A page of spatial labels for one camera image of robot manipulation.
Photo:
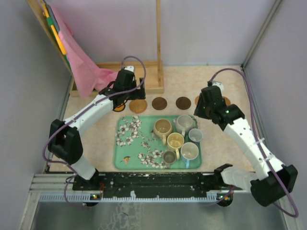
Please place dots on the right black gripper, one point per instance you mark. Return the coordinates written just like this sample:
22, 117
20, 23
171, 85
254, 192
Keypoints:
198, 111

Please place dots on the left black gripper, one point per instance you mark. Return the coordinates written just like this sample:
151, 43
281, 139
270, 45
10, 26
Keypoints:
138, 94

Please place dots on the light woven coaster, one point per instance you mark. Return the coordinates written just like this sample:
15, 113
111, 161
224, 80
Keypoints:
196, 100

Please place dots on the light brown wooden coaster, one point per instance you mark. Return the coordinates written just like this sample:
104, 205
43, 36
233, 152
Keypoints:
227, 101

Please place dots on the woven rattan coaster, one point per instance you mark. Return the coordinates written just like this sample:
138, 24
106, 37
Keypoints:
138, 106

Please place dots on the dark brown wooden coaster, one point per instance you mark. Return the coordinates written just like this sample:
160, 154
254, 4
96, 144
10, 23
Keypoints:
183, 103

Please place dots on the white grey mug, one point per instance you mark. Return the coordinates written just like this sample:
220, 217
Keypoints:
183, 124

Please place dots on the dark reddish wooden coaster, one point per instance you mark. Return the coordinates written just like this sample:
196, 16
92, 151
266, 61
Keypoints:
159, 103

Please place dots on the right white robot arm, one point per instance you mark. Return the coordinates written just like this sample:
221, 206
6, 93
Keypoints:
271, 179

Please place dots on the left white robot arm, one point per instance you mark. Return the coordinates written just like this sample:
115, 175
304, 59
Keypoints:
65, 136

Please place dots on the small blue-grey cup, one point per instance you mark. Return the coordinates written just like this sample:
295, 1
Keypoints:
195, 135

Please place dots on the small grey cup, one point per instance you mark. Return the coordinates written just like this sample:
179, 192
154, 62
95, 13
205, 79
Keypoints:
169, 157

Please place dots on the wooden rack stand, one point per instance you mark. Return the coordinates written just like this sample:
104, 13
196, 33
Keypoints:
154, 83

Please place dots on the pink cloth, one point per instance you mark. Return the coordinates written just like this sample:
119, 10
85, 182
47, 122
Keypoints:
87, 75

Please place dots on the yellow mug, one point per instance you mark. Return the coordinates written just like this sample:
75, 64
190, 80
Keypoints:
174, 143

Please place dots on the light blue mug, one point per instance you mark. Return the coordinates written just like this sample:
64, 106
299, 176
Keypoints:
189, 152

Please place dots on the beige mug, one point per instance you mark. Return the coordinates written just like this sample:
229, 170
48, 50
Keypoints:
162, 129

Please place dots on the green floral tray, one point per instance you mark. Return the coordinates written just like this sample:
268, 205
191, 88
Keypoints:
136, 147

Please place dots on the yellow green hanger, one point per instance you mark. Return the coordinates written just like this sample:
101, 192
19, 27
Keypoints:
52, 23

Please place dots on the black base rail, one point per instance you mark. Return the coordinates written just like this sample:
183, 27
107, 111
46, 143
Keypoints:
151, 184

